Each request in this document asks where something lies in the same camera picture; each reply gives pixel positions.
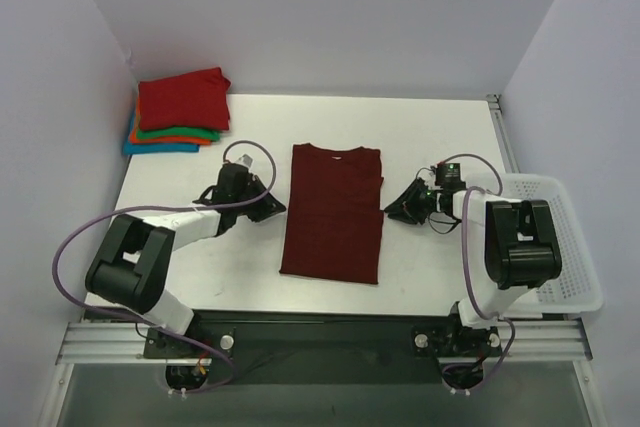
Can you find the aluminium front rail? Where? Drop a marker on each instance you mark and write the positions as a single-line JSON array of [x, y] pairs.
[[118, 343]]

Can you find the white perforated plastic basket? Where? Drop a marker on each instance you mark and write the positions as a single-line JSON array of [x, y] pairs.
[[577, 290]]

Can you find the folded blue t-shirt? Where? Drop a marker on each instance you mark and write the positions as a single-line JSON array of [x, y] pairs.
[[130, 148]]

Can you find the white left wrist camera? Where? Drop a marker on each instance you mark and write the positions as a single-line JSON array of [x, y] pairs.
[[245, 160]]

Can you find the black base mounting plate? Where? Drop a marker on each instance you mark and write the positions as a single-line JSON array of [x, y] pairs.
[[268, 348]]

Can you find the aluminium rail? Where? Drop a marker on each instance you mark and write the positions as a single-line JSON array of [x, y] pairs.
[[506, 150], [118, 343]]

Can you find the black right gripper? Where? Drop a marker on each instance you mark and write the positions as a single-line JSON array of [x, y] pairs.
[[417, 200]]

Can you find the folded green t-shirt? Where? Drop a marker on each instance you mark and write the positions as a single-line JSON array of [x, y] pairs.
[[175, 134]]

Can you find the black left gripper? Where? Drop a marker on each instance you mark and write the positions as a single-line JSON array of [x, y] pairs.
[[254, 196]]

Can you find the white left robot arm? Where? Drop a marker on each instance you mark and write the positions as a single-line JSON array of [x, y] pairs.
[[132, 263]]

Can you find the aluminium right side rail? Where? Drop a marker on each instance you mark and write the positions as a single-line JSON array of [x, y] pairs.
[[506, 150]]

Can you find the folded orange t-shirt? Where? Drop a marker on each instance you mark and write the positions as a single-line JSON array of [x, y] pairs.
[[165, 141]]

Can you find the dark red t-shirt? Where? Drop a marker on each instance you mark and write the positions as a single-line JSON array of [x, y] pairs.
[[334, 222]]

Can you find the folded red t-shirt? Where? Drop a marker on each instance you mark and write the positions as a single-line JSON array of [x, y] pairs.
[[196, 100]]

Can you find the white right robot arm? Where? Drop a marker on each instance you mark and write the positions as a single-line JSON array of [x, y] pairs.
[[509, 247]]

